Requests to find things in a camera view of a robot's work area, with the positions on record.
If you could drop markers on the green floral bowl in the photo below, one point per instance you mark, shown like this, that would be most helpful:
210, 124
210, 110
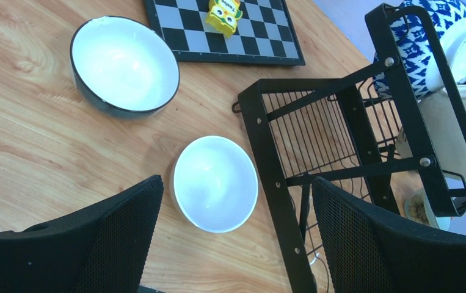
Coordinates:
418, 209

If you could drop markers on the black wire dish rack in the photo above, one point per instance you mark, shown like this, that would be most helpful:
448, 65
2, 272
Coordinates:
355, 131

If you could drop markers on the cream leaf bowl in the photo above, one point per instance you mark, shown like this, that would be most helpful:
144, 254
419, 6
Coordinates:
445, 132

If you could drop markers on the teal white striped bowl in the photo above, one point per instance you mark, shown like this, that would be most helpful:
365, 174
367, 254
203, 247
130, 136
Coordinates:
122, 67

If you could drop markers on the cream painted bowl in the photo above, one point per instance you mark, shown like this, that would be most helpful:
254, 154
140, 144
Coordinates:
214, 184

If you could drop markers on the yellow toy block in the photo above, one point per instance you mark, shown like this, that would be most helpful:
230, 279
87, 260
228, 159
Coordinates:
223, 15

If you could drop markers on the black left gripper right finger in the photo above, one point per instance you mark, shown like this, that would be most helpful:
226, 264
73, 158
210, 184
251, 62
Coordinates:
370, 249

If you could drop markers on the blue diamond pattern bowl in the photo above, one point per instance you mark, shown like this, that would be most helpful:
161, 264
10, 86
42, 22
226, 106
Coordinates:
449, 20

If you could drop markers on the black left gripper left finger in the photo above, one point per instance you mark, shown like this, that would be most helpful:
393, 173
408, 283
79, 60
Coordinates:
100, 248

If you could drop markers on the black white chessboard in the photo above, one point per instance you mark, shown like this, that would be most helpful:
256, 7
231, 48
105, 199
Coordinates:
264, 35

